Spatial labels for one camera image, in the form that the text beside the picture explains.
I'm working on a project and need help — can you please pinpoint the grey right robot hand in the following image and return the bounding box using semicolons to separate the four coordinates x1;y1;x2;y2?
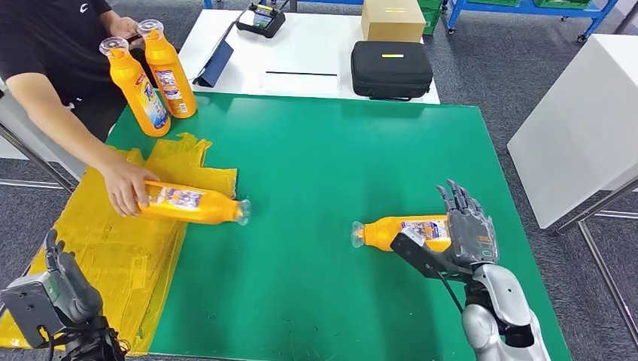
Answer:
436;179;500;268

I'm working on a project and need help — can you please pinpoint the person's right hand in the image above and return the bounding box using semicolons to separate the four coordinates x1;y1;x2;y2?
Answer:
99;158;160;217

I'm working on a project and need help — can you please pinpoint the orange detergent bottle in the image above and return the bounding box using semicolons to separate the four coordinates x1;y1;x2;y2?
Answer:
351;214;452;253
99;36;172;138
137;19;199;120
137;180;251;226

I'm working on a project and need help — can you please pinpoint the white seat with metal legs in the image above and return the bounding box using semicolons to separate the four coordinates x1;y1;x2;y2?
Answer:
0;89;88;193

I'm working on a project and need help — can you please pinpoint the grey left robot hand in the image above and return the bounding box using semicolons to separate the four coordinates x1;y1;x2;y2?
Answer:
42;229;104;325

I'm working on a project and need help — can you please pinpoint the blue wheeled rack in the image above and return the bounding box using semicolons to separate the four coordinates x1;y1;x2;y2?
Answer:
445;0;621;44

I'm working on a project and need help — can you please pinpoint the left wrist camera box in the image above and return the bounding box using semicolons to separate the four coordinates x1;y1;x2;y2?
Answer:
0;271;65;350

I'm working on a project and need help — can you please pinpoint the person's left hand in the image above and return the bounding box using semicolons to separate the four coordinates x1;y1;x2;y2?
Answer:
107;16;143;44

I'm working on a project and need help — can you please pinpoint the yellow taped plastic sheet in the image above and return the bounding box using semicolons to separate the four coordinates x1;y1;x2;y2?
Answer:
0;132;239;356

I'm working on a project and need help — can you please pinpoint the blue tablet case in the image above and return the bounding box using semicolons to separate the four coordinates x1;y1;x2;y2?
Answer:
193;14;249;89

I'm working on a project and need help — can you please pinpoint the black remote controller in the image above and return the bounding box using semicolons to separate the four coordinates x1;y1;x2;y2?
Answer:
235;2;287;39

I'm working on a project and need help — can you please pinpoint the white table with metal legs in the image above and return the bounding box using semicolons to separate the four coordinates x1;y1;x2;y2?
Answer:
507;33;638;344

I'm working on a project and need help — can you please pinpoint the person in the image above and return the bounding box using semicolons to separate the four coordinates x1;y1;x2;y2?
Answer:
0;0;166;217

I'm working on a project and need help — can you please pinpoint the green table mat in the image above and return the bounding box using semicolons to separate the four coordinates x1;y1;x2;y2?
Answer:
107;91;573;361

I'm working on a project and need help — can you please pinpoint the black carrying case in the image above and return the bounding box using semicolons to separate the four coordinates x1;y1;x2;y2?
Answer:
351;41;434;102

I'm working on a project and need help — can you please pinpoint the cardboard box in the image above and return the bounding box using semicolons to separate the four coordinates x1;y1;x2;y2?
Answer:
361;0;427;44

